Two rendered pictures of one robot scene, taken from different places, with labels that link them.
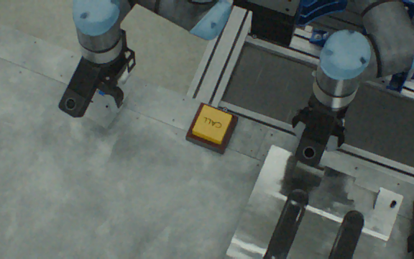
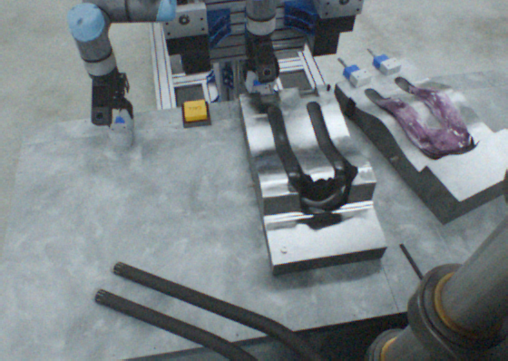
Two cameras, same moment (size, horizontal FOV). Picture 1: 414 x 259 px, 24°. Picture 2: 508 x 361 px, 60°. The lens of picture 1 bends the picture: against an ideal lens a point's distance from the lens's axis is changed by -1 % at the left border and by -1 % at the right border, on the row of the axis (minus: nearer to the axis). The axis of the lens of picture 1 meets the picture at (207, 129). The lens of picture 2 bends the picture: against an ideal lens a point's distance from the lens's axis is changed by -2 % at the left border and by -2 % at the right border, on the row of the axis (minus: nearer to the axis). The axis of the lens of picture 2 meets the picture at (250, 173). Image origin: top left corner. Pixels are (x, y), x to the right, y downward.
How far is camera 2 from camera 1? 84 cm
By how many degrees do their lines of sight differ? 18
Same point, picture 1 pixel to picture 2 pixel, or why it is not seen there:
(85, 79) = (102, 94)
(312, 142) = (265, 65)
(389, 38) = not seen: outside the picture
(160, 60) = not seen: hidden behind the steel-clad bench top
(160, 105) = (157, 119)
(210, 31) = (170, 6)
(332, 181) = (287, 94)
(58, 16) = not seen: hidden behind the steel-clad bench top
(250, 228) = (257, 139)
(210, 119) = (192, 107)
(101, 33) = (98, 34)
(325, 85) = (258, 12)
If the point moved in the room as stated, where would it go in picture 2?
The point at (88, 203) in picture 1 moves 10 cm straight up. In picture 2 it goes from (144, 190) to (136, 166)
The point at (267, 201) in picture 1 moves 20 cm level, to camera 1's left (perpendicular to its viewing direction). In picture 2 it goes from (257, 121) to (186, 149)
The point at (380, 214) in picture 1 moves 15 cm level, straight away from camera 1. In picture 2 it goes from (325, 97) to (321, 61)
